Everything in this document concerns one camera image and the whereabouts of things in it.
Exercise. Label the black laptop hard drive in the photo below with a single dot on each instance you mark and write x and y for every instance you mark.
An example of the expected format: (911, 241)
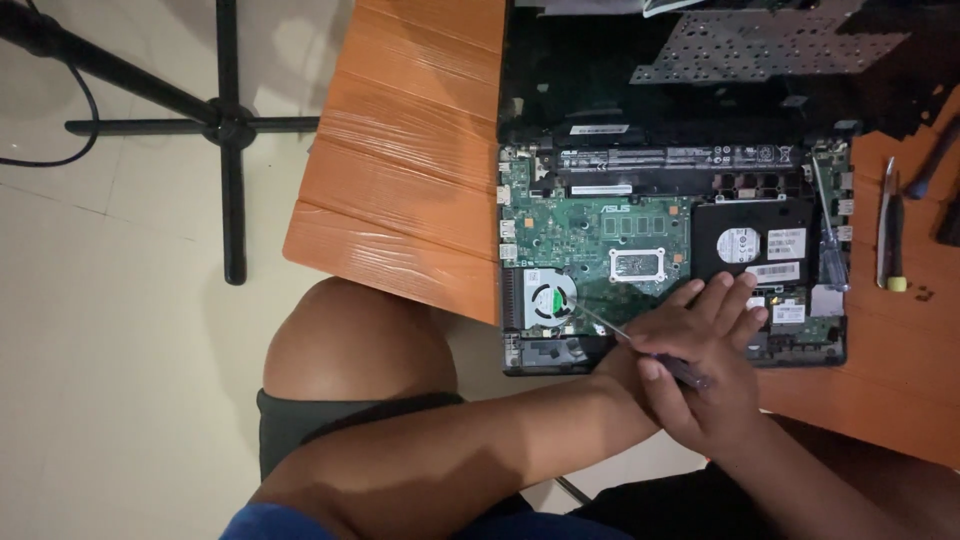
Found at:
(712, 225)

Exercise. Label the small dark screws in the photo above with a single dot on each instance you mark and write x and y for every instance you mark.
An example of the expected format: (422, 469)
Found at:
(924, 294)

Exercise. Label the grey keyboard backing plate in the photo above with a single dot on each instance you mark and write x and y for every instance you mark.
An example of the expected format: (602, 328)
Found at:
(750, 49)

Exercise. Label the black flat part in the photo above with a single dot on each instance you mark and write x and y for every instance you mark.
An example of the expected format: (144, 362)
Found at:
(951, 221)

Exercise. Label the person's left hand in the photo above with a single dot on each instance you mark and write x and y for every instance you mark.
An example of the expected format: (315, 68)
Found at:
(694, 322)

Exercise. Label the green laptop motherboard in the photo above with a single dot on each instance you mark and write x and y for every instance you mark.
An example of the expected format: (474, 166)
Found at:
(577, 232)

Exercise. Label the black tripod stand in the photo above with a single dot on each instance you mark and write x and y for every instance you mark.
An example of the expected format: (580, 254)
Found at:
(225, 120)

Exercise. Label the black laptop battery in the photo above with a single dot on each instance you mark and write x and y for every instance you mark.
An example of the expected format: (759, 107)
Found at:
(675, 159)

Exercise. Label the silver laptop cooling fan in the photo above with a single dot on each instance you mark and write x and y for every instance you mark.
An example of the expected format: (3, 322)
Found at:
(541, 296)

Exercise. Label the person's right hand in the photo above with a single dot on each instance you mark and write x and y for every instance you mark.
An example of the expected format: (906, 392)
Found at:
(712, 416)

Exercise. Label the person's dark shorts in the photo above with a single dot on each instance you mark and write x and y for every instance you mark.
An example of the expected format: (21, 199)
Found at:
(315, 427)

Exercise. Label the black tool with yellow end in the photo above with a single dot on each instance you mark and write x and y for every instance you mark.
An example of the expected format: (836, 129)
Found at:
(896, 240)

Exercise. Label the person's left leg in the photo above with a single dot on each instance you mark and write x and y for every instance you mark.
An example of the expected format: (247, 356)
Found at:
(352, 345)

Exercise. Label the silver metal tweezers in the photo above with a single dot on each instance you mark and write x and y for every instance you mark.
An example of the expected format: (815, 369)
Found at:
(885, 225)

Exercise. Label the person's blue shirt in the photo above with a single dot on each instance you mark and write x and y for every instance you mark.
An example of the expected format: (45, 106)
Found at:
(277, 525)

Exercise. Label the black keyboard film sheet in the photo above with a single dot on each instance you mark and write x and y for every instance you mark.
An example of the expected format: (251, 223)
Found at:
(915, 82)

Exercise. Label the opened black laptop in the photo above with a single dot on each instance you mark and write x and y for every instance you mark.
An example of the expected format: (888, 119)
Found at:
(570, 82)

